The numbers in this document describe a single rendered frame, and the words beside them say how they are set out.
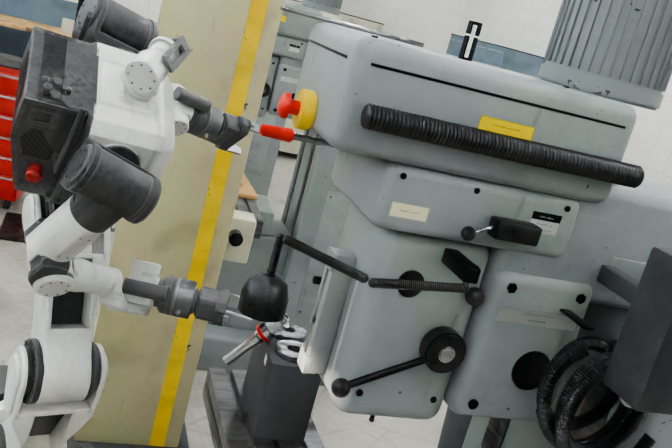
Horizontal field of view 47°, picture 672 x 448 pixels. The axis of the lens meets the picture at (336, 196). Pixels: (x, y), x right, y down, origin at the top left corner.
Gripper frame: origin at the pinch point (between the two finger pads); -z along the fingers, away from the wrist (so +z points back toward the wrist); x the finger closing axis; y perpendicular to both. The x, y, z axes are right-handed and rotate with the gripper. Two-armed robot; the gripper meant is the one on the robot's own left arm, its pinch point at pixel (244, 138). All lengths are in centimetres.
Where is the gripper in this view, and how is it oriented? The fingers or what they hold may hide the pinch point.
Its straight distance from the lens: 210.8
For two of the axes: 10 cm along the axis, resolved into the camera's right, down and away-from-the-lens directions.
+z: -6.8, -2.8, -6.8
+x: 7.2, -4.4, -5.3
